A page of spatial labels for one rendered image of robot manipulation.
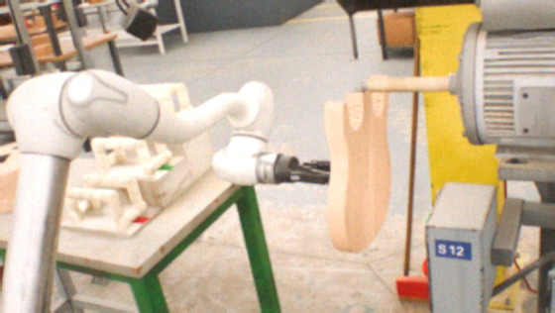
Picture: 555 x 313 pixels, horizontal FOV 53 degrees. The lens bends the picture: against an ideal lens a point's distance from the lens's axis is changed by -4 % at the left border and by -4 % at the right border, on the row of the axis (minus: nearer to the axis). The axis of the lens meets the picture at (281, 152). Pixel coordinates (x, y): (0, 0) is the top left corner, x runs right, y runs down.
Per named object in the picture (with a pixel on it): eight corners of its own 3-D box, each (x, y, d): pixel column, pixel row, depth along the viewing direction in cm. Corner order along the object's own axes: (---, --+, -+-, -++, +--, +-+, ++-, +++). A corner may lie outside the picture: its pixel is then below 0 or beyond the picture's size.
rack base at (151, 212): (164, 209, 161) (163, 205, 161) (132, 237, 149) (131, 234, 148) (93, 203, 173) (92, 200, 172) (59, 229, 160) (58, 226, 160)
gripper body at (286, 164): (290, 177, 160) (320, 179, 155) (276, 186, 153) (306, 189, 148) (287, 152, 158) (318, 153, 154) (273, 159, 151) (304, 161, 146)
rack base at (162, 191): (193, 183, 174) (186, 156, 171) (164, 210, 161) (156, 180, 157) (125, 180, 186) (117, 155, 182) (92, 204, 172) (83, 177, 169)
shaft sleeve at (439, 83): (448, 79, 117) (449, 94, 118) (451, 74, 119) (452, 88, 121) (366, 80, 126) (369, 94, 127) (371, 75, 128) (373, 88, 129)
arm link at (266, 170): (257, 188, 155) (276, 190, 152) (254, 156, 153) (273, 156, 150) (273, 178, 163) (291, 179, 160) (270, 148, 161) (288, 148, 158)
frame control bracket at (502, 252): (524, 214, 114) (524, 197, 112) (512, 267, 99) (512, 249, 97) (504, 213, 115) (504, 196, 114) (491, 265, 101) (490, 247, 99)
